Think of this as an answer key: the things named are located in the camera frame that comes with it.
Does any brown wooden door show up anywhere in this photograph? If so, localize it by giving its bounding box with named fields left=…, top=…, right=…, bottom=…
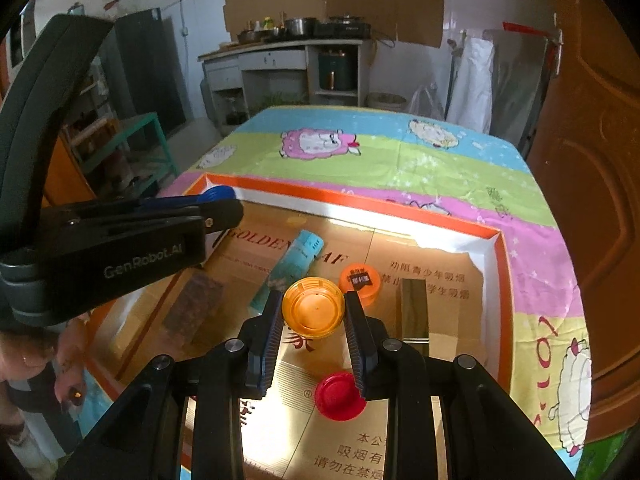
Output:
left=524, top=0, right=640, bottom=443

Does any red strip on wall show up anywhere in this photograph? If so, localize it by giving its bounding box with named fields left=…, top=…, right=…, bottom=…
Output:
left=502, top=22, right=552, bottom=39

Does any blue bottle cap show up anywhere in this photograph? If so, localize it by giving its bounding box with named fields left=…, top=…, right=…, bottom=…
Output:
left=202, top=185, right=237, bottom=206

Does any orange-rimmed shallow cardboard tray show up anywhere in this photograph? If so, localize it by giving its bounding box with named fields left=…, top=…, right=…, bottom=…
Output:
left=82, top=172, right=514, bottom=480

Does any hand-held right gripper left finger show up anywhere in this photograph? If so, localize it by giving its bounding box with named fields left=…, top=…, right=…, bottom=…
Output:
left=57, top=290, right=286, bottom=480

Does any brown patterned small box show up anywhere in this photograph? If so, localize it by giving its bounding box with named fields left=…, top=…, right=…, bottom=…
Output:
left=164, top=271, right=224, bottom=347

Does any white plastic sheet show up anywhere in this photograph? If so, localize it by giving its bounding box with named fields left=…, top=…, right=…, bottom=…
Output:
left=446, top=35, right=497, bottom=132

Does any sheep printed blanket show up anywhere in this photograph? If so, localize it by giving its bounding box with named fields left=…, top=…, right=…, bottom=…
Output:
left=177, top=105, right=594, bottom=461

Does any kitchen counter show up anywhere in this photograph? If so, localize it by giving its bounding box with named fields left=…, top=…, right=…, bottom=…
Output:
left=197, top=35, right=377, bottom=127

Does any black gas stove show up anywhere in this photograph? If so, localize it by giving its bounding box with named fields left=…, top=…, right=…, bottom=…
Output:
left=315, top=15, right=372, bottom=39

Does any golden cardboard tray liner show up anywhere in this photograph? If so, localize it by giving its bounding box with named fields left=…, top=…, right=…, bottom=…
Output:
left=95, top=225, right=492, bottom=480

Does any woven round basket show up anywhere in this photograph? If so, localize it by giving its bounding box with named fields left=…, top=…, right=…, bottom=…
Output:
left=365, top=92, right=407, bottom=111

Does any teal small box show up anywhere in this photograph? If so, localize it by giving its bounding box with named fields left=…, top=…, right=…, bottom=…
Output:
left=249, top=230, right=326, bottom=313

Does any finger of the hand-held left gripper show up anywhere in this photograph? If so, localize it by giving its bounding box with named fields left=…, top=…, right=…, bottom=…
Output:
left=64, top=198, right=246, bottom=234
left=139, top=189, right=217, bottom=210

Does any shiny gold-brown small box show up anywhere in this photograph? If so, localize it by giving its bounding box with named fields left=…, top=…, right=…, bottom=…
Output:
left=397, top=279, right=432, bottom=347

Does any red bottle cap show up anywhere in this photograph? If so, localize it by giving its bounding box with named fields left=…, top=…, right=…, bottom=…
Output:
left=315, top=371, right=367, bottom=421

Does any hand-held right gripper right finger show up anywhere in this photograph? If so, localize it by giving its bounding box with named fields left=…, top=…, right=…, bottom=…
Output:
left=342, top=290, right=576, bottom=480

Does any teal metal table frame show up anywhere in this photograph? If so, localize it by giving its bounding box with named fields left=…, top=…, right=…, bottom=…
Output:
left=74, top=112, right=179, bottom=197

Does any steel cooking pot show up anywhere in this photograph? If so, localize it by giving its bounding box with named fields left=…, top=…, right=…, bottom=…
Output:
left=284, top=16, right=317, bottom=37

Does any person's left hand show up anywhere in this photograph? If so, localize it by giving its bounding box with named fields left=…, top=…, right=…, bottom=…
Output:
left=0, top=326, right=88, bottom=414

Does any orange cap with dark label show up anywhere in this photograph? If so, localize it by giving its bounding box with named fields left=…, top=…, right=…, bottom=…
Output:
left=339, top=263, right=384, bottom=308

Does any plain orange bottle cap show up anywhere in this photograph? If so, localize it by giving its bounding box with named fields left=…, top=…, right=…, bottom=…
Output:
left=281, top=277, right=346, bottom=338

